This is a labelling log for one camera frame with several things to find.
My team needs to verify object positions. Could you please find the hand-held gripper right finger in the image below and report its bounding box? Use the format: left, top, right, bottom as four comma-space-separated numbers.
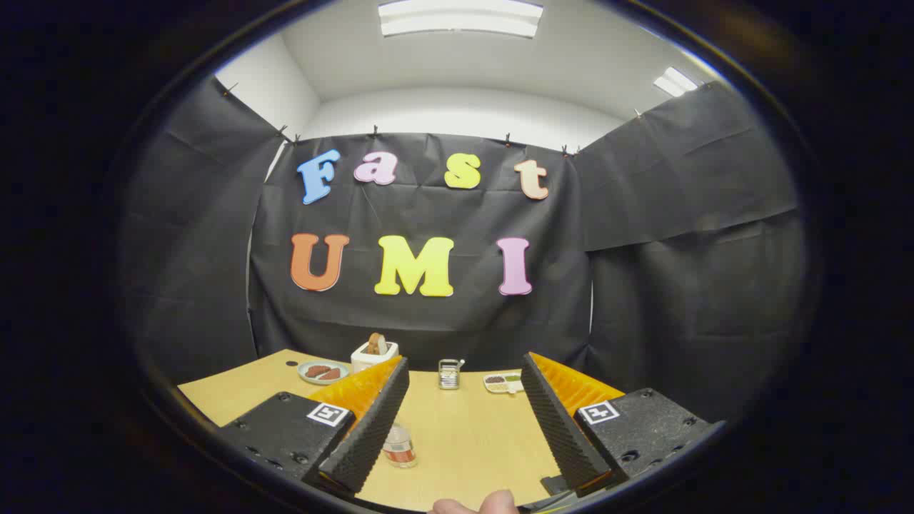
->
520, 351, 728, 498

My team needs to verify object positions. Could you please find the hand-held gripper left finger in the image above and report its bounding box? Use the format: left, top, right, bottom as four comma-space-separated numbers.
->
218, 356, 411, 498

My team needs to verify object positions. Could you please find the clear plastic juice bottle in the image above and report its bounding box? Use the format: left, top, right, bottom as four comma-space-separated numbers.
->
382, 423, 418, 469

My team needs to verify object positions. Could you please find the white toaster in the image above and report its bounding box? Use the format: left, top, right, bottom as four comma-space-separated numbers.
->
351, 341, 399, 373

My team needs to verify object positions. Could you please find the white divided dish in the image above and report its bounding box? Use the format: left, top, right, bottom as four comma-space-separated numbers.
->
483, 373, 526, 395

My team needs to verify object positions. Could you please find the pale green plate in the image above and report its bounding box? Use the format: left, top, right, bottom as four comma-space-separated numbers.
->
297, 360, 351, 386

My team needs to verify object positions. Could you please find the wooden table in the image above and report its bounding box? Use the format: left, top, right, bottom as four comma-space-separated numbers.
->
177, 348, 565, 512

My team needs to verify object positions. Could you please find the small ceiling light panel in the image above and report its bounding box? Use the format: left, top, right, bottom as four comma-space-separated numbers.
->
653, 66, 698, 98

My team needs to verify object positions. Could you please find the large ceiling light panel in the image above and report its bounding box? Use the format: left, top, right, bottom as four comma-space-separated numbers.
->
378, 0, 544, 39

